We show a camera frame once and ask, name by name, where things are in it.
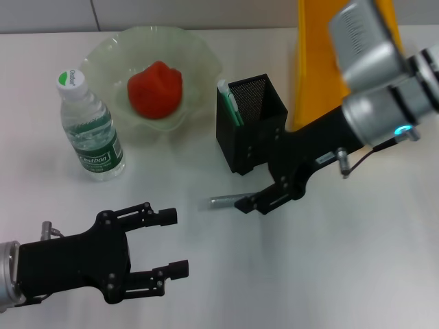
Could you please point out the green wavy glass fruit plate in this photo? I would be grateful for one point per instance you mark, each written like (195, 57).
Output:
(199, 68)

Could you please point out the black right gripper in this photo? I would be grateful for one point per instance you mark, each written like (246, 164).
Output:
(315, 144)

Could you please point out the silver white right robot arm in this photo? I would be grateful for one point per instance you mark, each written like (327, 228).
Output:
(387, 113)

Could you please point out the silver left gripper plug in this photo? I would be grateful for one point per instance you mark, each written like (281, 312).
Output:
(48, 231)

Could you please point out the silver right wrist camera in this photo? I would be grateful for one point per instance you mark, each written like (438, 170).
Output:
(367, 44)

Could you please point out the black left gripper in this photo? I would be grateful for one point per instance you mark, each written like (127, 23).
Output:
(75, 264)

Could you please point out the black mesh pen holder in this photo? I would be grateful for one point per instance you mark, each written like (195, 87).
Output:
(228, 144)

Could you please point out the silver glitter pen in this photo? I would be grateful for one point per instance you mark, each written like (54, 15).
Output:
(226, 201)

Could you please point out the green utility knife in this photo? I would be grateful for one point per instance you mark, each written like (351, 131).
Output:
(231, 103)

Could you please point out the yellow plastic storage bin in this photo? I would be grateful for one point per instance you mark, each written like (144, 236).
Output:
(315, 68)

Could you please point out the clear green-label water bottle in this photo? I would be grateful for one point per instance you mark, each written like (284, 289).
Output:
(92, 137)

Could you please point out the orange-red soft toy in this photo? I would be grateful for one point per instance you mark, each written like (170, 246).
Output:
(154, 89)

